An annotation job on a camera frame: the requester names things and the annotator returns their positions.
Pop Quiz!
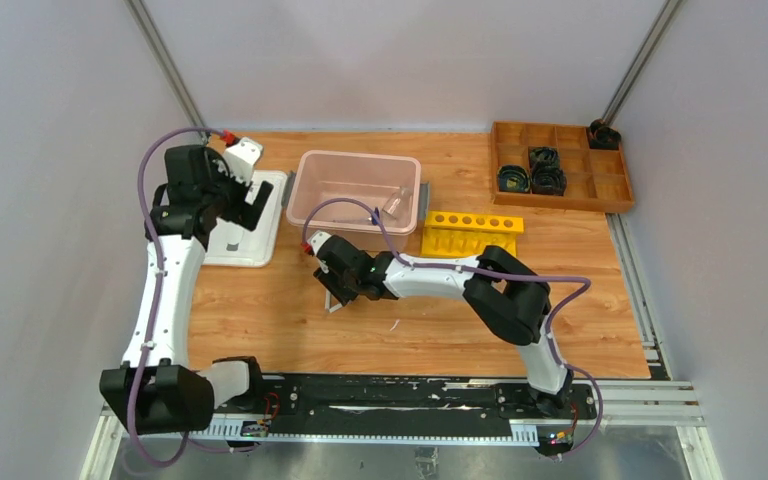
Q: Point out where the white clay triangle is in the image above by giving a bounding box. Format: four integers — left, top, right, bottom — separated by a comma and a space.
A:
324, 291, 343, 313

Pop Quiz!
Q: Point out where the small glass beaker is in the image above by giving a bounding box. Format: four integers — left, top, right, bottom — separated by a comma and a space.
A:
380, 187, 413, 219

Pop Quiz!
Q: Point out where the pink plastic storage bin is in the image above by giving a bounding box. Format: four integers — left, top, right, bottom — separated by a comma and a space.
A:
285, 150, 422, 236

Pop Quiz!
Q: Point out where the yellow test tube rack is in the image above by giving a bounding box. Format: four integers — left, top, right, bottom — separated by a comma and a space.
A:
421, 211, 525, 258

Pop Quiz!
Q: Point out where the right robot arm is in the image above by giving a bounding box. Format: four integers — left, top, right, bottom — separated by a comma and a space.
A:
303, 231, 573, 418

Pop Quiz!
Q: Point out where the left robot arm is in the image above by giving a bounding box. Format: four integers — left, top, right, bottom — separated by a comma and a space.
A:
99, 138, 273, 435

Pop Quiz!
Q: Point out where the wooden compartment tray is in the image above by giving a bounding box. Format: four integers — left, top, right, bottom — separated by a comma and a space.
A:
489, 119, 635, 214

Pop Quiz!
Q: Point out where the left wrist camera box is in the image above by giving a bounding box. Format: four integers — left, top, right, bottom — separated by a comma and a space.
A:
222, 137, 264, 185

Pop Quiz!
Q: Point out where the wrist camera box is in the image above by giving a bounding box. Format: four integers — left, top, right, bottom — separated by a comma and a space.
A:
306, 230, 332, 256
222, 137, 264, 185

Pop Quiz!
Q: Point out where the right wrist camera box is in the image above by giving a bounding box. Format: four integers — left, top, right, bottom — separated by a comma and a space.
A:
306, 230, 332, 256

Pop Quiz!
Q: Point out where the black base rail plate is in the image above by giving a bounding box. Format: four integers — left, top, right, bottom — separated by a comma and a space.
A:
211, 374, 598, 446

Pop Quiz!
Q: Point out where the black coiled strap left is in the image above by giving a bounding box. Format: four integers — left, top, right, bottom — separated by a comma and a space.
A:
497, 164, 532, 194

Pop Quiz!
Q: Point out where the black coiled strap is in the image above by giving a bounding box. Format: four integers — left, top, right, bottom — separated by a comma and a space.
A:
531, 165, 568, 197
528, 146, 562, 170
497, 164, 532, 194

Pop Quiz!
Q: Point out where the aluminium frame post left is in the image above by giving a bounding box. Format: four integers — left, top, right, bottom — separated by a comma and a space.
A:
124, 0, 206, 127

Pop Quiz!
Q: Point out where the aluminium frame post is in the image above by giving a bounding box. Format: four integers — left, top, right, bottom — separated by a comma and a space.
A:
601, 0, 685, 125
124, 0, 206, 127

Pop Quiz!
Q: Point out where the black coiled strap bottom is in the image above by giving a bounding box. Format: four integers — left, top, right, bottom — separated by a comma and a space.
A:
531, 165, 568, 197

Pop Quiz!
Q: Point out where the black coiled strap top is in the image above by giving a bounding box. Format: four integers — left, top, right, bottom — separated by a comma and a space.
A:
528, 146, 562, 170

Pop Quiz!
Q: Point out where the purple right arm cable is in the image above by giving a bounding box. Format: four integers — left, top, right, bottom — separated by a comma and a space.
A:
300, 197, 605, 458

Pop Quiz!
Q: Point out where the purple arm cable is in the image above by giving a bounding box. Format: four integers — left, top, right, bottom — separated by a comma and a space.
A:
300, 197, 605, 458
125, 127, 259, 469

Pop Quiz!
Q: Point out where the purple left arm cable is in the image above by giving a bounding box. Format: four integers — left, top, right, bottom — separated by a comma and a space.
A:
125, 127, 259, 469

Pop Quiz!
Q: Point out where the black coiled strap outside tray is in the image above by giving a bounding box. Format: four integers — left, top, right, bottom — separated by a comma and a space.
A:
586, 119, 623, 151

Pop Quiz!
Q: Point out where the aluminium frame post right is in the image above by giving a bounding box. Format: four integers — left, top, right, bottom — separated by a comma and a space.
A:
601, 0, 685, 125

